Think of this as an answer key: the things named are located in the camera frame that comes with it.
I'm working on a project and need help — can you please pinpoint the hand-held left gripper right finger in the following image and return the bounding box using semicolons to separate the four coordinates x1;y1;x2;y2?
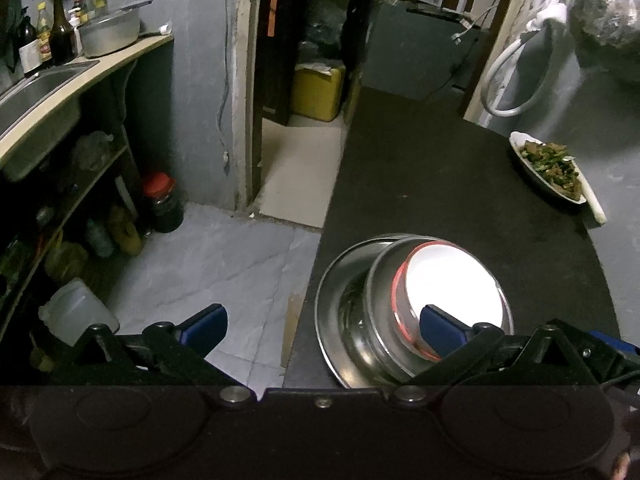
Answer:
390;305;601;406

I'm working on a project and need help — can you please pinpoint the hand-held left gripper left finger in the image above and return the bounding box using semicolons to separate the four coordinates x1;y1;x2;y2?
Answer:
65;304;258;406

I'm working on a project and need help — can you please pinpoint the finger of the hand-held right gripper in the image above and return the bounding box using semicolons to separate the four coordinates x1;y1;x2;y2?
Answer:
582;330;640;377

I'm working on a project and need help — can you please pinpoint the white ceramic bowl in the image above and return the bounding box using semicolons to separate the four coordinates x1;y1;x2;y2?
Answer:
395;242;506;356

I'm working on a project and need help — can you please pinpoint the stainless steel bowl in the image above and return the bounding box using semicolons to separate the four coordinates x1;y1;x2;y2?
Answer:
364;236;515;378

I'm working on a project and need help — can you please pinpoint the large stainless steel plate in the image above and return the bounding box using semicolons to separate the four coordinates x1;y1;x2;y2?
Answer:
314;233;451;389

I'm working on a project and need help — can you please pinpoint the person's right hand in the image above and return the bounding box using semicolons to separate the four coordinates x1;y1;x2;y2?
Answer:
607;447;633;480

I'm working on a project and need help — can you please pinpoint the red lid dark jar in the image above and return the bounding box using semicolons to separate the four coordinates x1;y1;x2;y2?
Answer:
142;171;185;233

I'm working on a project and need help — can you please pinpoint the white plastic jug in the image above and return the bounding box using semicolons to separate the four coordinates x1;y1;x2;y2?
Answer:
39;277;120;346

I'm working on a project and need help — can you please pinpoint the green plastic bottle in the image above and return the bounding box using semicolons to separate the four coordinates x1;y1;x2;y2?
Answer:
85;217;116;258

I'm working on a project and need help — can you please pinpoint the large yellow oil bottle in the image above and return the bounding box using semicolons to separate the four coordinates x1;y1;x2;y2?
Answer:
47;240;88;286

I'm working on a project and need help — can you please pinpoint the white plate of cooked vegetables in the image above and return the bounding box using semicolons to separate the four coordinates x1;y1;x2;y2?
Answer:
509;131;588;205

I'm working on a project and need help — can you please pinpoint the clear crumpled plastic bag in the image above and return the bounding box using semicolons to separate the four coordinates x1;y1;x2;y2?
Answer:
72;132;113;171

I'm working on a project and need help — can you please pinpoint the yellow plastic jerrycan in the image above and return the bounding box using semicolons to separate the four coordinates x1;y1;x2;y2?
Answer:
291;60;347;122

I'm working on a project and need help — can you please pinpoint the dark wooden door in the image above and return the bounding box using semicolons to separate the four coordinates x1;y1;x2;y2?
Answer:
257;0;301;128

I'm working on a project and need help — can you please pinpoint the steel kitchen sink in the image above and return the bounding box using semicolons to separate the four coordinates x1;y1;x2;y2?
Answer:
0;59;101;181

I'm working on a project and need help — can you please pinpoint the beige kitchen counter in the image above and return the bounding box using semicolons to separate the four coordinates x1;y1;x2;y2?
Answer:
0;32;175;161

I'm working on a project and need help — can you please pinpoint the dark chest freezer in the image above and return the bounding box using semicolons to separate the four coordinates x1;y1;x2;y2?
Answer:
361;0;493;103

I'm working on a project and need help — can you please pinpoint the aluminium pot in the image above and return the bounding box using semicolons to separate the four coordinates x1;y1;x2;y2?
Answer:
77;0;157;58

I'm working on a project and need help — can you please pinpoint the tall dark glass bottle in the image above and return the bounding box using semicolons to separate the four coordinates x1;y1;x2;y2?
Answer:
49;0;78;66

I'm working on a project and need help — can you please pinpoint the red label sauce bottle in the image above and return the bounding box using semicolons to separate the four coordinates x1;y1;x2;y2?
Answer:
35;2;55;68

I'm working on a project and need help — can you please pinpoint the white label dark bottle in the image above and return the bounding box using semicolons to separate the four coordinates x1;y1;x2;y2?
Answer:
17;15;42;75

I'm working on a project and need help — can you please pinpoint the plastic bag of dried greens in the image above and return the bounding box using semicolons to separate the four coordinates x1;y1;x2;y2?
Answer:
570;0;640;86

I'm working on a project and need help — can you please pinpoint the grey wall cable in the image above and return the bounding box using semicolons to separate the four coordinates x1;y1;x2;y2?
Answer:
216;0;236;177

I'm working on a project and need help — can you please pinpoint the white power cable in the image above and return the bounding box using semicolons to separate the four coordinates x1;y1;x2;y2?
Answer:
451;0;501;47

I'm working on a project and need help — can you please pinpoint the white flexible hose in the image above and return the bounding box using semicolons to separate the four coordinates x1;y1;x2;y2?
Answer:
480;0;586;118

